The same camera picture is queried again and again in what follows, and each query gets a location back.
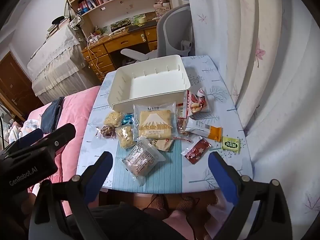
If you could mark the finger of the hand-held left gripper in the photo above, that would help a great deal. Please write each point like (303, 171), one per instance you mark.
(62, 135)
(31, 136)

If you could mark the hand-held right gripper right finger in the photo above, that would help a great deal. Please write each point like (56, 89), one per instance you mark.
(222, 177)

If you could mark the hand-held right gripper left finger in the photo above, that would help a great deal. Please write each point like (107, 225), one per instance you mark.
(101, 172)

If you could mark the small green yellow packet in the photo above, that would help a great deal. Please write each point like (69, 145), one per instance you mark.
(231, 144)

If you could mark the red star print packet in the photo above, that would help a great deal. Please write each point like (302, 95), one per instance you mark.
(197, 151)

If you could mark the chocolate candy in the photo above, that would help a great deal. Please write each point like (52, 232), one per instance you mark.
(107, 131)

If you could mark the clear packet with pink cake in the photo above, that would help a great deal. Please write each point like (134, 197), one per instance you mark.
(141, 161)

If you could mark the rice crisp packet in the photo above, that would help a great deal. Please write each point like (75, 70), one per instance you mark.
(125, 136)
(113, 118)

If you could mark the white and orange packet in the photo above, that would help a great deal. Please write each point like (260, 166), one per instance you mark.
(207, 132)

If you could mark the blue candy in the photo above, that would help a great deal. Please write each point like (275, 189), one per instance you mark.
(127, 120)

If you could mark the beige packet with red label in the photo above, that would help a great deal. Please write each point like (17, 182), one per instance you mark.
(163, 145)

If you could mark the bread packet with mountain print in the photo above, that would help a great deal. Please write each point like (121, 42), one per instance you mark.
(155, 125)

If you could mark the red and white chips bag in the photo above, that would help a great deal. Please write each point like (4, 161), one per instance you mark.
(198, 103)

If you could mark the white packet with red border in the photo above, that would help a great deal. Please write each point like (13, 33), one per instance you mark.
(183, 110)

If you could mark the white plastic bin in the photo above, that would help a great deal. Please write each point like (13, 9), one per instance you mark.
(150, 87)

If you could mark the white fluffy blanket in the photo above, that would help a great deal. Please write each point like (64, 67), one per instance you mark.
(17, 132)

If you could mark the dark blue cloth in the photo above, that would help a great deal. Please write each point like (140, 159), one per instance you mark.
(51, 115)

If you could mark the teal striped table mat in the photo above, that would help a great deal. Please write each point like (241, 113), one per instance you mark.
(170, 175)

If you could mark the person's dark clothed leg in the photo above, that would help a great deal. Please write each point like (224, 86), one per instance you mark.
(130, 222)

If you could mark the brown wooden door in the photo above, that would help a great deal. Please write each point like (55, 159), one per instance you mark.
(15, 80)

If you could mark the lace covered piano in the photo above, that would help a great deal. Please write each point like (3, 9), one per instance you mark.
(57, 55)

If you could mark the white power strip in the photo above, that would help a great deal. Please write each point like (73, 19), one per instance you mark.
(94, 38)

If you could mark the wooden desk with drawers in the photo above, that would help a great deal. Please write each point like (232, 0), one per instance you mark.
(125, 42)

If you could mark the floral fabric pouch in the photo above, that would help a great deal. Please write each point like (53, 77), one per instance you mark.
(75, 21)

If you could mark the black printed sign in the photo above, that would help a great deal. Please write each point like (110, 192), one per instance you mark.
(121, 23)

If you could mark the white leaf print curtain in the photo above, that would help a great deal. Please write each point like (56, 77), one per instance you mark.
(250, 42)

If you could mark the dark laptop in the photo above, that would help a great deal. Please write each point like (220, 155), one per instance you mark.
(147, 26)

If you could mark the pale green tape roll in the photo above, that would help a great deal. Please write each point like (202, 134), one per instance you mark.
(142, 20)

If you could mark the wooden bookshelf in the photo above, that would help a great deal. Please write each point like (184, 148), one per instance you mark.
(125, 7)

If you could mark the grey office chair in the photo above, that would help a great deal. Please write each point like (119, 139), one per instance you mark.
(175, 30)

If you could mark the small cardboard box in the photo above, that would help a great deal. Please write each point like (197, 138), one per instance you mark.
(162, 11)

